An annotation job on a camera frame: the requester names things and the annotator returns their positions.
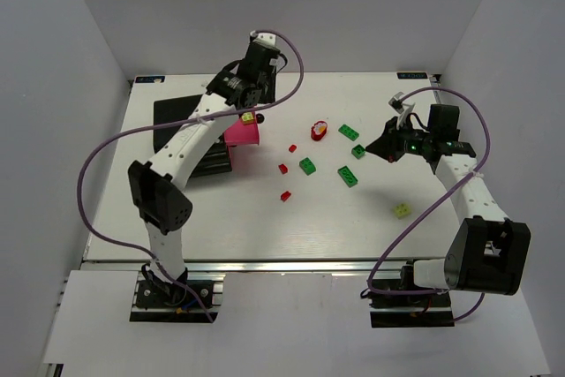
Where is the green small square lego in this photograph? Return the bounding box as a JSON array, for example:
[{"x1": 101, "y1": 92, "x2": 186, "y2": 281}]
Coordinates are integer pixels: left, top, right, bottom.
[{"x1": 351, "y1": 144, "x2": 365, "y2": 159}]

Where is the lime square lego brick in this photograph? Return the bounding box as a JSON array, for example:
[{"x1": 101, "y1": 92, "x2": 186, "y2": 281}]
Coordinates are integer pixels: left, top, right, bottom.
[{"x1": 240, "y1": 112, "x2": 255, "y2": 125}]

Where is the green four-stud long lego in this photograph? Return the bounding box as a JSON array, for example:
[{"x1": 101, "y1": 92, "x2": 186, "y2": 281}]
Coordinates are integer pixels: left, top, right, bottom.
[{"x1": 338, "y1": 124, "x2": 359, "y2": 141}]

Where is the pink top drawer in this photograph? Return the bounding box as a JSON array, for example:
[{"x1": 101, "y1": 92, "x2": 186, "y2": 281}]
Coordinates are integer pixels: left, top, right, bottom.
[{"x1": 223, "y1": 113, "x2": 260, "y2": 147}]

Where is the green lego brick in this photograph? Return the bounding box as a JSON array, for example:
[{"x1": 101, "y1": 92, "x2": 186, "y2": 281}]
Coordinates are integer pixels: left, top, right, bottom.
[{"x1": 337, "y1": 166, "x2": 358, "y2": 188}]

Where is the red flower lego cylinder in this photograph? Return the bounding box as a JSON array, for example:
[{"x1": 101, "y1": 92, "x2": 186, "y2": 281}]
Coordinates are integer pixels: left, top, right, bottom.
[{"x1": 310, "y1": 120, "x2": 328, "y2": 141}]

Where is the red lego wedge piece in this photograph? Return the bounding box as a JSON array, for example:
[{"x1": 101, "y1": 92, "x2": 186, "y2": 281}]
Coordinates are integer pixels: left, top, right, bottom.
[{"x1": 278, "y1": 163, "x2": 289, "y2": 174}]

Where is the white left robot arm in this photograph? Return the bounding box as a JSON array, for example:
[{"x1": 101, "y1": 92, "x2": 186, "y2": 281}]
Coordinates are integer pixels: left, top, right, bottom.
[{"x1": 128, "y1": 33, "x2": 281, "y2": 281}]

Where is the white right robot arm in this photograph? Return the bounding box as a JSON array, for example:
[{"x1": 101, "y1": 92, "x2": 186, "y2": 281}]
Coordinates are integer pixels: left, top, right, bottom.
[{"x1": 365, "y1": 104, "x2": 531, "y2": 296}]

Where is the blue table label right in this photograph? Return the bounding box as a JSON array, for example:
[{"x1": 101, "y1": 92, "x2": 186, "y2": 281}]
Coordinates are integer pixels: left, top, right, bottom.
[{"x1": 396, "y1": 72, "x2": 428, "y2": 79}]

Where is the blue table label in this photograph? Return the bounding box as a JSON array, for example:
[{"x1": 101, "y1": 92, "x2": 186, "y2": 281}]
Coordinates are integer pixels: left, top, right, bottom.
[
  {"x1": 134, "y1": 75, "x2": 165, "y2": 84},
  {"x1": 396, "y1": 72, "x2": 428, "y2": 79}
]

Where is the green curved four-stud lego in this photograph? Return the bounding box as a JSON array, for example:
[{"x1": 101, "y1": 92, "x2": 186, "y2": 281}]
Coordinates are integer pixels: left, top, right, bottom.
[{"x1": 298, "y1": 157, "x2": 317, "y2": 176}]

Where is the black drawer cabinet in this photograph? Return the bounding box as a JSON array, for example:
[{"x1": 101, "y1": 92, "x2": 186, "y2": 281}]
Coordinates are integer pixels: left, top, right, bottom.
[{"x1": 153, "y1": 94, "x2": 233, "y2": 177}]

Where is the blue table label left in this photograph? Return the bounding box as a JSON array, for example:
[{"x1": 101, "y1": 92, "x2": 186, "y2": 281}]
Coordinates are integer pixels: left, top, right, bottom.
[{"x1": 134, "y1": 75, "x2": 165, "y2": 84}]

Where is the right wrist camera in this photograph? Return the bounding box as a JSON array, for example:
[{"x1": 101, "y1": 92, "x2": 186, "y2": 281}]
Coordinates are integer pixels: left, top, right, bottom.
[{"x1": 388, "y1": 92, "x2": 415, "y2": 130}]

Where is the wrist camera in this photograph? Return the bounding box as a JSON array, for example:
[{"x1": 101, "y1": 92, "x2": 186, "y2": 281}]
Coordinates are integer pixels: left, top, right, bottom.
[
  {"x1": 250, "y1": 31, "x2": 277, "y2": 47},
  {"x1": 388, "y1": 92, "x2": 415, "y2": 130}
]

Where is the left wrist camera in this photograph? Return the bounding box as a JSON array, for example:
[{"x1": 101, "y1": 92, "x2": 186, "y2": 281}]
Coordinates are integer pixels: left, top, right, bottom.
[{"x1": 250, "y1": 31, "x2": 277, "y2": 47}]

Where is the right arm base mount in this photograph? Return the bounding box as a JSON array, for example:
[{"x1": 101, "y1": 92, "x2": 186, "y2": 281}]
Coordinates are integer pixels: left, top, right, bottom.
[{"x1": 360, "y1": 261, "x2": 456, "y2": 329}]

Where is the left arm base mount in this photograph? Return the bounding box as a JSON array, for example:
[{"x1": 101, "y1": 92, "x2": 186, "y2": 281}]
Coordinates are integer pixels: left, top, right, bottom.
[{"x1": 129, "y1": 264, "x2": 221, "y2": 324}]

